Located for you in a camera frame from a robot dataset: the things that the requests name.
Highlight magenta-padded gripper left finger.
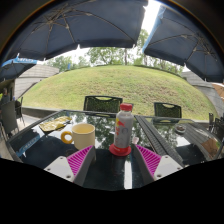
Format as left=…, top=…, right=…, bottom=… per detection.
left=43, top=144, right=98, bottom=187

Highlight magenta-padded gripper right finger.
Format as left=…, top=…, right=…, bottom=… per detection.
left=131, top=143, right=184, bottom=186

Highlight clear red-capped drink bottle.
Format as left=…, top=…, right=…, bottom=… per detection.
left=113, top=102, right=135, bottom=150

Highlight flat round red coaster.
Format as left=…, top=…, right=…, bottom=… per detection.
left=108, top=142, right=133, bottom=157

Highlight yellow foil packet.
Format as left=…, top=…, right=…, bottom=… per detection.
left=38, top=115, right=73, bottom=133

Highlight small glass ashtray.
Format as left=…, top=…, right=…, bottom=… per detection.
left=174, top=124, right=187, bottom=134

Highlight dark wicker chair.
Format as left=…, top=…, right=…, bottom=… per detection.
left=207, top=112, right=224, bottom=135
left=153, top=101, right=183, bottom=119
left=82, top=95, right=124, bottom=114
left=0, top=97, right=25, bottom=135

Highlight brown paper bag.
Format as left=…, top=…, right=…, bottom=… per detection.
left=201, top=137, right=221, bottom=158

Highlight person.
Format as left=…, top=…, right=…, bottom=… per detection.
left=0, top=86, right=11, bottom=105

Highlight tan patio umbrella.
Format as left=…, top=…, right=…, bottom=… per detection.
left=212, top=82, right=224, bottom=102

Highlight navy umbrella with blue trim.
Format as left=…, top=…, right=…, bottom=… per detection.
left=0, top=56, right=39, bottom=81

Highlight large navy patio umbrella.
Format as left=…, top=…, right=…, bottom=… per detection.
left=0, top=0, right=149, bottom=65
left=141, top=4, right=224, bottom=84

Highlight cream mug with yellow handle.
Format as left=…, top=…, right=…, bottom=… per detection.
left=60, top=122, right=97, bottom=151

